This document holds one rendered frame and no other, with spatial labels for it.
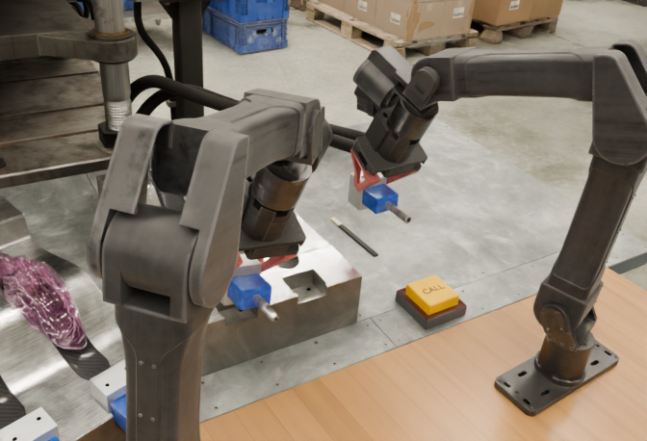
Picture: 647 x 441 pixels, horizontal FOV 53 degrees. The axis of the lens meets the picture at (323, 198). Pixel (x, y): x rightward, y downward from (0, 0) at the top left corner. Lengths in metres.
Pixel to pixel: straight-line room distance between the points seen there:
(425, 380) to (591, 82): 0.45
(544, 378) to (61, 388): 0.63
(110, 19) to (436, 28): 3.64
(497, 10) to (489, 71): 4.56
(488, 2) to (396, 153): 4.52
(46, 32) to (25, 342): 0.77
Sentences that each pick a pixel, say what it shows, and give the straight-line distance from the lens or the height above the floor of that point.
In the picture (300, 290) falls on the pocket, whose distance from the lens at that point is 0.97.
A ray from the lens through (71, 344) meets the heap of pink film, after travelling 0.91.
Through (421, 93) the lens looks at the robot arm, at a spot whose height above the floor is 1.16.
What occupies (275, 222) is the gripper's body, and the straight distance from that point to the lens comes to 0.75.
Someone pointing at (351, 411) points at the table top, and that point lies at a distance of 0.90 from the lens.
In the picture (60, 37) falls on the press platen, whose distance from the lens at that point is 1.48.
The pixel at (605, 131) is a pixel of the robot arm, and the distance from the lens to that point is 0.79.
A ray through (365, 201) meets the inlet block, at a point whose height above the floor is 0.93.
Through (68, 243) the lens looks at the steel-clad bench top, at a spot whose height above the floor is 0.80.
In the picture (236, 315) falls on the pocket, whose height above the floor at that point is 0.86.
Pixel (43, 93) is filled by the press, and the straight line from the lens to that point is 1.88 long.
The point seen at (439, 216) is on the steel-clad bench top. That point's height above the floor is 0.80.
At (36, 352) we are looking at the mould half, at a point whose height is 0.87.
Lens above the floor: 1.46
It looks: 30 degrees down
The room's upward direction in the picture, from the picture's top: 5 degrees clockwise
